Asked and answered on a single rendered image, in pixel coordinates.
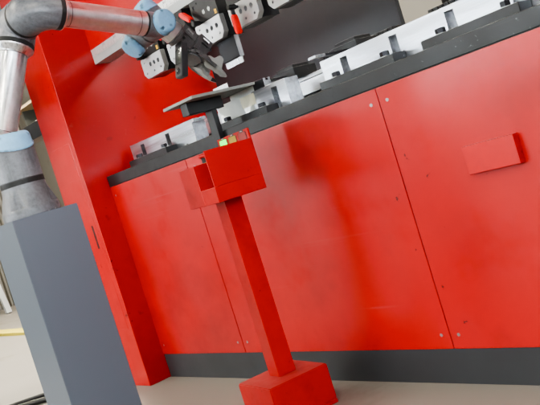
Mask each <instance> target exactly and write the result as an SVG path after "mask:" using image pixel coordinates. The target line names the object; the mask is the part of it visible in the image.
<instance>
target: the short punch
mask: <svg viewBox="0 0 540 405"><path fill-rule="evenodd" d="M217 44H218V47H219V52H220V55H221V56H222V57H223V64H226V66H227V70H228V69H230V68H233V67H234V66H236V65H238V64H240V63H242V62H244V59H243V55H244V53H243V48H242V45H241V42H240V40H239V35H232V36H230V37H229V38H227V39H224V40H223V41H222V42H220V43H217Z"/></svg>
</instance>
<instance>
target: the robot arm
mask: <svg viewBox="0 0 540 405"><path fill-rule="evenodd" d="M65 27H66V28H74V29H81V30H89V31H102V32H109V33H117V34H124V35H126V36H125V38H124V40H123V42H122V44H121V46H122V49H123V50H124V52H125V53H127V54H128V55H130V56H132V57H134V58H140V57H142V55H143V54H144V52H145V50H146V49H147V47H149V46H150V45H152V44H153V43H156V42H157V41H158V40H159V39H162V40H164V41H165V42H166V43H168V44H169V45H170V46H171V47H173V46H174V45H175V44H176V45H175V75H176V79H180V80H181V79H183V78H185V77H187V76H188V67H189V68H190V69H191V70H192V71H193V72H195V73H197V74H198V75H199V76H201V77H203V78H204V79H206V80H209V81H211V82H214V83H216V80H215V79H214V78H213V77H212V76H210V72H211V70H212V71H213V72H214V73H216V74H218V75H219V76H220V77H227V75H226V73H225V72H224V70H223V69H222V66H223V57H222V56H220V55H219V56H217V57H215V58H213V57H212V56H210V55H207V53H208V51H209V50H210V49H211V46H212V44H213V43H212V42H211V41H210V40H209V39H207V38H206V37H205V36H204V35H203V34H200V35H198V34H197V33H196V32H195V31H193V30H192V29H191V28H190V27H189V26H187V25H186V24H184V25H183V26H182V25H180V24H179V23H178V22H177V21H176V18H175V17H174V14H173V13H172V12H171V11H170V10H167V9H162V8H161V7H160V6H159V5H158V4H157V3H155V2H154V1H153V0H141V1H140V2H139V3H138V4H137V5H136V6H135V7H134V9H127V8H120V7H115V6H103V5H97V4H91V3H85V2H73V1H68V0H11V1H10V2H9V3H8V4H7V5H6V6H5V7H4V8H3V9H2V10H0V190H1V192H2V220H3V222H4V224H7V223H10V222H13V221H15V220H18V219H23V218H26V217H29V216H32V215H37V214H40V213H43V212H46V211H50V210H54V209H56V208H60V207H61V206H60V202H59V200H58V199H57V197H56V196H55V194H54V193H53V191H52V190H51V188H50V187H49V185H48V184H47V183H46V180H45V177H44V175H43V171H42V168H41V165H40V163H39V159H38V155H37V153H36V150H35V146H34V141H33V140H32V138H31V135H30V133H29V132H28V131H27V130H20V131H18V123H19V117H20V111H21V105H22V98H23V88H24V82H25V75H26V69H27V59H29V58H30V57H32V56H33V54H34V52H35V40H36V37H37V35H39V34H40V33H41V32H44V31H49V30H56V31H61V30H62V29H64V28H65ZM204 38H205V39H206V40H207V41H208V42H209V43H208V42H207V41H206V40H205V39H204Z"/></svg>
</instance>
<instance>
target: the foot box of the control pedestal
mask: <svg viewBox="0 0 540 405"><path fill-rule="evenodd" d="M293 363H294V366H295V368H296V369H295V370H294V371H292V372H289V373H287V374H285V375H283V376H281V377H276V376H270V374H269V372H268V370H267V371H265V372H264V373H262V374H258V375H257V376H255V377H253V378H250V379H248V380H246V381H244V382H242V383H240V384H239V388H240V391H241V395H242V397H243V401H244V404H245V405H332V404H334V403H336V402H338V398H336V397H337V396H336V394H335V390H334V388H333V384H332V380H331V377H330V375H329V371H328V367H327V365H326V364H325V363H322V362H307V361H299V360H293Z"/></svg>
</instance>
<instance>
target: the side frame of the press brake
mask: <svg viewBox="0 0 540 405"><path fill-rule="evenodd" d="M25 83H26V86H27V90H28V92H29V96H30V98H31V103H32V105H33V108H34V110H35V115H36V117H37V120H38V123H39V127H40V130H41V133H42V135H43V139H44V142H45V145H46V148H47V152H48V155H49V158H50V160H51V164H52V167H53V170H54V172H55V177H56V180H57V182H58V185H59V189H60V192H61V194H62V197H63V202H64V205H65V206H67V205H70V204H73V203H77V205H78V207H79V210H80V214H81V217H82V220H83V222H84V227H85V230H86V232H87V235H88V239H89V242H90V244H91V247H92V252H93V255H94V257H95V260H96V264H97V267H98V269H99V273H100V277H101V279H102V282H103V285H104V289H105V292H106V294H107V298H108V302H109V304H110V307H111V310H112V314H113V316H114V319H115V322H116V325H117V329H118V332H119V334H120V337H121V341H122V344H123V347H124V350H125V354H126V357H127V359H128V362H129V366H130V369H131V372H132V375H133V379H134V382H135V384H136V385H138V386H152V385H153V384H155V383H159V382H160V381H162V380H164V379H166V378H169V377H170V376H171V375H170V370H169V367H168V365H167V362H166V358H165V355H164V354H163V352H162V347H161V344H160V342H159V339H158V335H157V332H156V329H155V326H154V323H153V319H152V317H151V314H150V311H149V306H148V304H147V301H146V299H145V294H144V292H143V289H142V286H141V282H140V279H139V276H138V274H137V270H136V266H135V263H134V261H133V257H132V254H131V251H130V249H129V244H128V241H127V239H126V236H125V232H124V229H123V227H122V223H121V219H120V216H119V214H118V211H117V207H116V204H115V201H114V198H113V194H112V191H111V189H110V188H111V187H110V186H109V184H108V179H107V177H108V176H110V175H113V174H116V173H118V172H121V171H122V170H126V169H128V168H130V167H131V166H130V164H129V162H131V161H132V160H134V159H133V154H132V151H131V149H130V146H131V145H134V144H136V143H138V142H140V141H143V140H145V139H147V138H149V137H152V136H154V135H156V134H159V133H161V132H163V131H166V130H167V129H170V128H173V127H174V126H176V125H180V124H181V123H183V122H185V121H188V120H190V119H192V118H196V117H201V116H206V114H205V113H200V114H197V115H193V116H190V117H183V116H182V112H181V109H175V110H172V111H169V112H163V109H164V108H168V107H170V106H171V105H173V104H176V103H178V102H179V101H181V100H184V99H186V98H187V97H189V96H193V95H197V94H201V93H204V92H211V91H213V89H215V88H217V84H216V83H214V82H211V81H209V80H206V79H204V78H203V77H201V76H199V75H198V74H197V73H195V72H193V71H192V70H191V69H190V68H189V67H188V76H187V77H185V78H183V79H181V80H180V79H176V75H175V71H174V72H172V73H170V74H169V75H167V76H163V77H159V78H155V79H148V78H147V77H146V76H145V73H144V71H143V68H142V66H141V61H140V60H137V59H136V58H134V57H132V56H130V55H128V54H127V53H124V54H123V55H122V56H120V57H118V58H117V59H115V60H113V61H112V62H109V63H101V64H97V65H95V62H94V59H93V57H92V53H91V49H90V46H89V44H88V40H87V36H86V34H85V31H84V30H81V29H74V28H66V27H65V28H64V29H62V30H61V31H56V30H49V31H44V32H41V33H40V34H39V35H37V37H36V40H35V52H34V54H33V56H32V57H30V58H29V59H27V69H26V75H25ZM206 118H207V116H206Z"/></svg>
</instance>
